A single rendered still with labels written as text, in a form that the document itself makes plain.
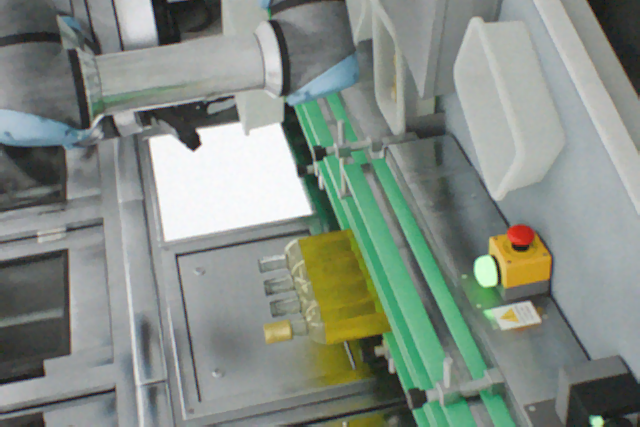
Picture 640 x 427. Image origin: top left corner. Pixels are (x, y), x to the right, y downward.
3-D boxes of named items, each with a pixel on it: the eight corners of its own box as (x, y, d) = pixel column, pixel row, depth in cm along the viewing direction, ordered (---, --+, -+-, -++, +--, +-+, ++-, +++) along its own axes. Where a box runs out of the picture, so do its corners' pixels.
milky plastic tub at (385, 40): (416, 92, 202) (374, 99, 201) (415, -9, 189) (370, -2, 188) (443, 138, 189) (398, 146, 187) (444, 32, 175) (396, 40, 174)
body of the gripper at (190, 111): (191, 61, 189) (130, 78, 189) (198, 95, 184) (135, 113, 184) (202, 87, 195) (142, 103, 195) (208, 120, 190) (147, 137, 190)
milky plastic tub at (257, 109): (268, -19, 181) (220, -13, 180) (293, 75, 169) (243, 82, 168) (268, 44, 196) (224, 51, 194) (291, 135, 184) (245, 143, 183)
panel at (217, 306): (282, 121, 246) (144, 145, 241) (281, 111, 244) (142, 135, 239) (379, 389, 174) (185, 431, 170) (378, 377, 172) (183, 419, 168)
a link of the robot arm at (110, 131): (60, 151, 185) (72, 153, 193) (117, 135, 184) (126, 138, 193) (49, 110, 185) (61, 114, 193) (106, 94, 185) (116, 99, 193)
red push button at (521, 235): (501, 242, 147) (502, 224, 145) (527, 237, 147) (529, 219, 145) (511, 260, 143) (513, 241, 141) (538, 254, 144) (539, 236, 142)
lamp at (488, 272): (490, 271, 150) (471, 275, 149) (491, 248, 147) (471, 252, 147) (501, 290, 146) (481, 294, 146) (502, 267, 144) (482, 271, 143)
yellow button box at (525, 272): (533, 262, 152) (487, 271, 151) (536, 224, 148) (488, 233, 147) (551, 292, 147) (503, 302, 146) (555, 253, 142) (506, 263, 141)
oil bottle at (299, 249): (395, 241, 187) (283, 263, 184) (394, 218, 184) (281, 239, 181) (404, 260, 183) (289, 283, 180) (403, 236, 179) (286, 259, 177)
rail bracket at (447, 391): (498, 375, 137) (404, 395, 135) (500, 337, 133) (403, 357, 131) (508, 397, 134) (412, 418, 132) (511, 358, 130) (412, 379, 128)
